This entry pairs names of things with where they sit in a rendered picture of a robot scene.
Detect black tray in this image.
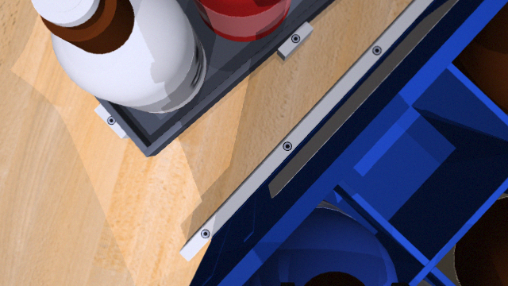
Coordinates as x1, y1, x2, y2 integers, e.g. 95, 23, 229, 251
95, 0, 335, 153

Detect blue bottle with dark brown neck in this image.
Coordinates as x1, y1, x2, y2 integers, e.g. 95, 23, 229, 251
249, 200, 398, 286

